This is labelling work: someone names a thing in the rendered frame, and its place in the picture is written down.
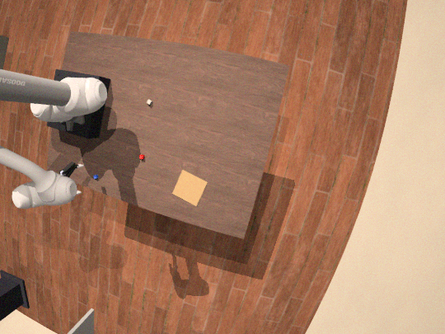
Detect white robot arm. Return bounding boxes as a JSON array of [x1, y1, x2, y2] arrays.
[[0, 69, 107, 209]]

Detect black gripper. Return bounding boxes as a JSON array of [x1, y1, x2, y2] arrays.
[[59, 162, 84, 195]]

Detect tan square mat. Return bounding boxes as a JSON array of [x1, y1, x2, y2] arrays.
[[172, 170, 207, 206]]

